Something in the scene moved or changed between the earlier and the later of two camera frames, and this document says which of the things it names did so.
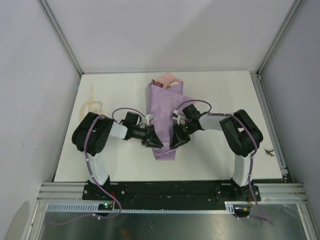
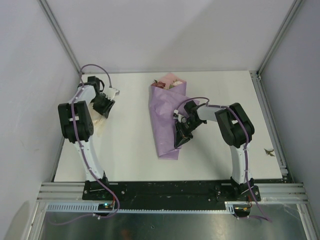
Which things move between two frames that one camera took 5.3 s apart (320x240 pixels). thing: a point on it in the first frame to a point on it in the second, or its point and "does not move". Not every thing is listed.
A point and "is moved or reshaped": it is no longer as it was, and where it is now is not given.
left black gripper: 150,136 to 106,110
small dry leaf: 269,152 does not move
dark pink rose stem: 157,83 is moved or reshaped
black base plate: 174,195 does not move
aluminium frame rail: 63,192 does not move
